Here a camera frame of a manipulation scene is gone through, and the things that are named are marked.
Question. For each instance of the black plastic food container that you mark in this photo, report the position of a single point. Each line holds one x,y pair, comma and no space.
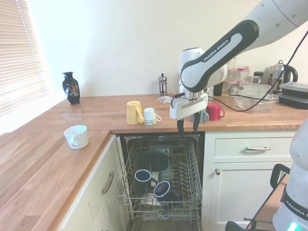
293,101
294,87

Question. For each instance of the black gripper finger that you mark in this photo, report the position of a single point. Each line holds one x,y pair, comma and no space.
181,127
196,121

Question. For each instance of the metal cupboard knob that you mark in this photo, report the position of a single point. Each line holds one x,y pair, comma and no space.
217,171

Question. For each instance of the navy mug white rim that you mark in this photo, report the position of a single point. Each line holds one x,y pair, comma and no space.
142,184

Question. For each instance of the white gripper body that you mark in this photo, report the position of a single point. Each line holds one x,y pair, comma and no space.
186,107

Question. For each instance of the black shaker bottle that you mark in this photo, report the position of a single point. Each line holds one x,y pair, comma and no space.
217,90

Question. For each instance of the wide white cup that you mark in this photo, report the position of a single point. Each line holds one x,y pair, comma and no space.
78,137

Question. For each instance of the red white sachet packets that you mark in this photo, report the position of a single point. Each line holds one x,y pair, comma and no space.
164,99

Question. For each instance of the tan slatted window blind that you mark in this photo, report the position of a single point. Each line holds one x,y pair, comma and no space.
19,60

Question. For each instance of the large glass jar gingham lid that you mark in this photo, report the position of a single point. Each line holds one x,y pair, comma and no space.
243,74

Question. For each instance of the white bowl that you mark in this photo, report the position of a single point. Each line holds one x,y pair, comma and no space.
150,201

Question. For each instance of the dark lidded spice jar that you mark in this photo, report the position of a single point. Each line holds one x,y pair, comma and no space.
258,78

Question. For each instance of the open built-in dishwasher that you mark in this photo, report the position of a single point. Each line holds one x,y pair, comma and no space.
183,142

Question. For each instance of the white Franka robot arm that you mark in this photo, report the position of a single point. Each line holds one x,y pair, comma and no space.
216,51

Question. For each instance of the navy mug with white print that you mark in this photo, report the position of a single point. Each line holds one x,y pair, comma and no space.
168,196

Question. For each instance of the yellow mug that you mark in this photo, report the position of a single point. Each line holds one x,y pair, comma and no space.
132,113

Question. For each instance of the small white labelled mug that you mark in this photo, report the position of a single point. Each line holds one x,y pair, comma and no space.
149,115

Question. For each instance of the translucent bluish tumbler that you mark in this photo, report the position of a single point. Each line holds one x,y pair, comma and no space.
166,176

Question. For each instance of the black clamp stand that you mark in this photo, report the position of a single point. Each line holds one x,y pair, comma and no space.
273,176

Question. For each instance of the white kitchen base cabinet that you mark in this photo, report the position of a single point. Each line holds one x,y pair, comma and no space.
240,192
96,211

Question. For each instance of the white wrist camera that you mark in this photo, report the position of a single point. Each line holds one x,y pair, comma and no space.
205,91

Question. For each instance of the stainless steel kettle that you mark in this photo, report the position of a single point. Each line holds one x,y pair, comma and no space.
276,72

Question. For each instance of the clear drinking glass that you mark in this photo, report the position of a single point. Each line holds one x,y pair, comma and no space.
72,118

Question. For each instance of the black painted vase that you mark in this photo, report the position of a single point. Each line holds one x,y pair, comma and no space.
71,89

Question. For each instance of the red mug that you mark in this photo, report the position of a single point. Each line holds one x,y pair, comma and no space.
213,112

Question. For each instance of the clear plastic lidded container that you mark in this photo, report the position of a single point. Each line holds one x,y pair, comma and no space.
252,96

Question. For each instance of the grey mug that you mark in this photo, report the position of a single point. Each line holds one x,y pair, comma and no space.
204,116

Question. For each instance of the steel glass French press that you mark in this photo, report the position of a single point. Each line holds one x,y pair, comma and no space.
162,85

